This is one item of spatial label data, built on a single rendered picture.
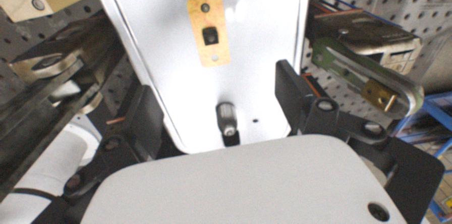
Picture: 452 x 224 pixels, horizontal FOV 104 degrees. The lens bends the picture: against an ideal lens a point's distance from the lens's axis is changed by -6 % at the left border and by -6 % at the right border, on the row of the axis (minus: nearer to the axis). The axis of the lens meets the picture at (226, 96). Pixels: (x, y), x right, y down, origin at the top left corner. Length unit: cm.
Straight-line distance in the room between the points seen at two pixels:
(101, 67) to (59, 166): 46
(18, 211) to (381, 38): 73
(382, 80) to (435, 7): 66
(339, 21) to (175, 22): 23
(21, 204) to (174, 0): 56
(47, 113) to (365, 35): 35
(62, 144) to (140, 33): 52
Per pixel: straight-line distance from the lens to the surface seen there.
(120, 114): 43
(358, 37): 29
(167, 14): 23
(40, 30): 69
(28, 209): 64
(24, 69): 26
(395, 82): 23
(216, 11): 22
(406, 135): 288
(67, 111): 21
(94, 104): 23
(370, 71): 24
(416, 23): 86
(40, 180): 66
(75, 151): 72
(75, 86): 22
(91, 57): 25
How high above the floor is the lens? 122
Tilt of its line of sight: 50 degrees down
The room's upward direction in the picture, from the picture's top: 170 degrees clockwise
